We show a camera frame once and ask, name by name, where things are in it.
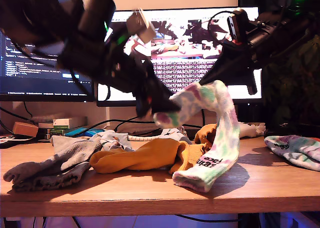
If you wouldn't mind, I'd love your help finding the pale toucan print sock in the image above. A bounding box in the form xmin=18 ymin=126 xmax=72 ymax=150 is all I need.
xmin=159 ymin=127 xmax=192 ymax=145
xmin=93 ymin=129 xmax=134 ymax=152

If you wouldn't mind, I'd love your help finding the bright yellow frilled sock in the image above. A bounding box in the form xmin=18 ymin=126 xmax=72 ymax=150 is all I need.
xmin=89 ymin=137 xmax=208 ymax=175

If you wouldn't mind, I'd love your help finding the mustard frilled sock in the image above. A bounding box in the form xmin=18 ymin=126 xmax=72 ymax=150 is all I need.
xmin=194 ymin=124 xmax=218 ymax=148

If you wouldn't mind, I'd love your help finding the pastel tie-dye sock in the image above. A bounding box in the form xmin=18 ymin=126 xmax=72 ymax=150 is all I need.
xmin=264 ymin=134 xmax=320 ymax=172
xmin=152 ymin=80 xmax=241 ymax=193

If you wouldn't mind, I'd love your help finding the grey frilled-cuff sock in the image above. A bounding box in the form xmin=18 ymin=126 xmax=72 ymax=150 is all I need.
xmin=2 ymin=135 xmax=100 ymax=186
xmin=13 ymin=160 xmax=85 ymax=191

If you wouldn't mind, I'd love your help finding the bright white computer monitor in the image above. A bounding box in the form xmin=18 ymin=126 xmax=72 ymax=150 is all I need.
xmin=96 ymin=7 xmax=263 ymax=108

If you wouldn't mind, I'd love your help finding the green leafy house plant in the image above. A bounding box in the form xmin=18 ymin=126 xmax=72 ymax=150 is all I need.
xmin=262 ymin=32 xmax=320 ymax=130

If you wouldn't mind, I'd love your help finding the blue flat object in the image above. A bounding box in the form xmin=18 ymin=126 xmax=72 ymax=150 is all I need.
xmin=64 ymin=127 xmax=106 ymax=138

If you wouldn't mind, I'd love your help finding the white and green box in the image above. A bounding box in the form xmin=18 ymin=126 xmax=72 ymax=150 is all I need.
xmin=52 ymin=118 xmax=73 ymax=130

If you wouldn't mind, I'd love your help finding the small green box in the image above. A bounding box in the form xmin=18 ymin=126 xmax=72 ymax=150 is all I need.
xmin=49 ymin=129 xmax=66 ymax=138

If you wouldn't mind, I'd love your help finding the dark code computer monitor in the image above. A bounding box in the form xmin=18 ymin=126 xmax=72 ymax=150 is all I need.
xmin=0 ymin=0 xmax=95 ymax=103

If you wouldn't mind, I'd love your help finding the small brown wooden box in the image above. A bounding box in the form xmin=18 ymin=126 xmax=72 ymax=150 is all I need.
xmin=12 ymin=122 xmax=40 ymax=138

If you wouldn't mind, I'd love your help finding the black table leg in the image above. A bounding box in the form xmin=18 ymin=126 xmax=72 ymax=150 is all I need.
xmin=237 ymin=212 xmax=260 ymax=228

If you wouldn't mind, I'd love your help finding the black desk cable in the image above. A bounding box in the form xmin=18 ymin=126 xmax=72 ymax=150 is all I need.
xmin=113 ymin=115 xmax=162 ymax=136
xmin=63 ymin=119 xmax=161 ymax=140

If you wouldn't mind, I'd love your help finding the white braided usb cable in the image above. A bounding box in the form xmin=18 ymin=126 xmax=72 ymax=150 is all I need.
xmin=127 ymin=134 xmax=163 ymax=142

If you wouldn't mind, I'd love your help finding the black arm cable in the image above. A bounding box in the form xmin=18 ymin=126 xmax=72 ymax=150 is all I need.
xmin=206 ymin=11 xmax=235 ymax=47
xmin=14 ymin=37 xmax=112 ymax=102

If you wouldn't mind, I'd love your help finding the arm camera box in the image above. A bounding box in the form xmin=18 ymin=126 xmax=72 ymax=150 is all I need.
xmin=226 ymin=9 xmax=251 ymax=45
xmin=125 ymin=9 xmax=157 ymax=45

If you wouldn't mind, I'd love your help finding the black hanging cable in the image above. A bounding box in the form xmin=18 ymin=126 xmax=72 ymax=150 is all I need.
xmin=174 ymin=214 xmax=240 ymax=223

